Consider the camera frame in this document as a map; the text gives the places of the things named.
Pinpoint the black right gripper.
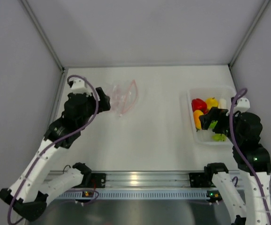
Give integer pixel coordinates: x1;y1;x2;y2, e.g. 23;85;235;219
199;106;242;144

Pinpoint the green toy pepper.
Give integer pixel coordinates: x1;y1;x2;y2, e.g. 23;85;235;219
209;120;218;129

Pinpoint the yellow toy pear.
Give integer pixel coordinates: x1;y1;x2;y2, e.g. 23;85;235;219
205;97;218;111

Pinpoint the orange toy pepper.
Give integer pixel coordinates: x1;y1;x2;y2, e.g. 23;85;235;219
193;110;204;130

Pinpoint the clear polka dot zip bag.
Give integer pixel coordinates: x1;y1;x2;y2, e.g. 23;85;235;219
107;79;138;117

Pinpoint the red toy pepper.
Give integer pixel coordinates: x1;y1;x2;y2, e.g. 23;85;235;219
191;98;207;112

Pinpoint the pale green toy celery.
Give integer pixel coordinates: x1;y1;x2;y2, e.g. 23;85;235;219
211;98;227;143

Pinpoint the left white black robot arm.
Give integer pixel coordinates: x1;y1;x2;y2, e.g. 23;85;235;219
0;87;111;224

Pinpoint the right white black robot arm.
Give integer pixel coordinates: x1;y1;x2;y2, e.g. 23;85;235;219
199;107;271;225

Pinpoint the white plastic basket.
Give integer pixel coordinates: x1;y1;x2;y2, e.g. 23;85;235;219
180;86;236;146

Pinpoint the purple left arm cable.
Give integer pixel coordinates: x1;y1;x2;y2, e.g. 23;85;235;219
8;75;100;225

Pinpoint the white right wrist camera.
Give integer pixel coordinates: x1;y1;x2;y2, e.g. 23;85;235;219
233;97;250;113

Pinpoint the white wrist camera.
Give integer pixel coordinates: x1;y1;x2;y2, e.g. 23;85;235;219
68;79;89;95
233;97;250;113

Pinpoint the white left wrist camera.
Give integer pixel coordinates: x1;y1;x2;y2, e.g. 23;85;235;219
68;79;89;95

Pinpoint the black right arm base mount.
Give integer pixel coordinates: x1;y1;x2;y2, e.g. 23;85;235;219
189;172;215;188

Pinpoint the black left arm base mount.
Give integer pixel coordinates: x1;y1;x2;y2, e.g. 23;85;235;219
78;172;106;189

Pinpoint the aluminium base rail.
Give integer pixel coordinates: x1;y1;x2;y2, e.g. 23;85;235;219
44;170;244;189

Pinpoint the slotted white cable duct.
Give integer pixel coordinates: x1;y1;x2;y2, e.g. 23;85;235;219
57;189;210;200

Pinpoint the aluminium frame post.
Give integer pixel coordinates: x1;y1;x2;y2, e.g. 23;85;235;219
20;0;65;72

